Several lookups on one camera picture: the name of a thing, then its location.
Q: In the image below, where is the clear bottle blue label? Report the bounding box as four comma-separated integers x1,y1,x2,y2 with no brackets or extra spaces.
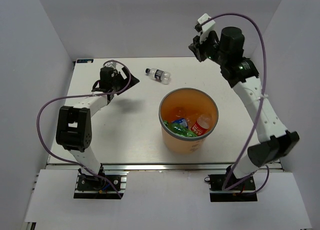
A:
172,118,189,128

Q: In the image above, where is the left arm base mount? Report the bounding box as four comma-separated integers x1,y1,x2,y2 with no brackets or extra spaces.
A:
73,173,127,199

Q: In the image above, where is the aluminium front rail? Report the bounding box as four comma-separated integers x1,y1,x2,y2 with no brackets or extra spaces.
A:
46,162,283,171

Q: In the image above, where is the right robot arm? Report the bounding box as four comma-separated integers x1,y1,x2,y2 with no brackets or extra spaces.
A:
189,26,300,190

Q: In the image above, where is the left blue corner sticker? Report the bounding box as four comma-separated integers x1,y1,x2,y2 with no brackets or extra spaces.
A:
76,59,94,64

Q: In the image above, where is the clear bottle red label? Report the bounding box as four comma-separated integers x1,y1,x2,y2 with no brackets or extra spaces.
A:
191,114,212,136

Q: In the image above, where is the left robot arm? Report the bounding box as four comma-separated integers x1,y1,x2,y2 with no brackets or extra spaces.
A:
55,65,140,189

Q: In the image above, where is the clear bottle black label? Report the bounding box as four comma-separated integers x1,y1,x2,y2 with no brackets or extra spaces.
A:
145,68,171,85

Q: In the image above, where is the orange juice bottle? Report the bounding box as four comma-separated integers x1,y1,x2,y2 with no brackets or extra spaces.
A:
173,106,189,119

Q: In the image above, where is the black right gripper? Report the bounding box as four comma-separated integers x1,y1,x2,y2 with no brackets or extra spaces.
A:
188,30,227,66

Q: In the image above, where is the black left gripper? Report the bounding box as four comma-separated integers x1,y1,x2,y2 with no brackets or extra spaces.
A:
110,67,139,95

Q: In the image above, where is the green plastic bottle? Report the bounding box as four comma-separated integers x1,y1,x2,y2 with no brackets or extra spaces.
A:
163,121,197,137

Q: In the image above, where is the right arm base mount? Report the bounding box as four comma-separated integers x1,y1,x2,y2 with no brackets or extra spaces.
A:
204,174,258,202

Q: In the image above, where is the orange bin grey rim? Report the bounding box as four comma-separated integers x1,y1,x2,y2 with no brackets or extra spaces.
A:
158,88,219,154

